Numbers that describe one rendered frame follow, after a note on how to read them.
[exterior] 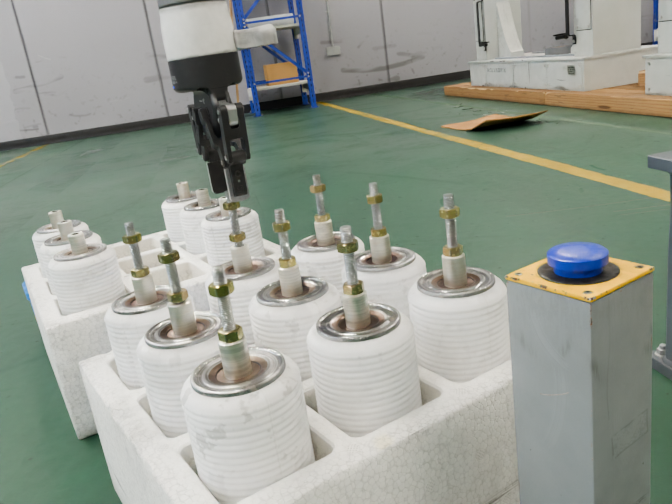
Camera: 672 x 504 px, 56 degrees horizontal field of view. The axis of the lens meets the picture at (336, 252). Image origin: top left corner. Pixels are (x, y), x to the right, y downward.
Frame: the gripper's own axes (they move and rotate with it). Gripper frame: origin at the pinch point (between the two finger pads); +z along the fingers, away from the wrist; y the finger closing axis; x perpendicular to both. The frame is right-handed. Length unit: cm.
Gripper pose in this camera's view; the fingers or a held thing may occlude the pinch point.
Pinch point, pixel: (228, 185)
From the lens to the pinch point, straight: 73.3
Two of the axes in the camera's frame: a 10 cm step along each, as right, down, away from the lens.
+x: 8.8, -2.6, 3.9
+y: 4.5, 2.1, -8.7
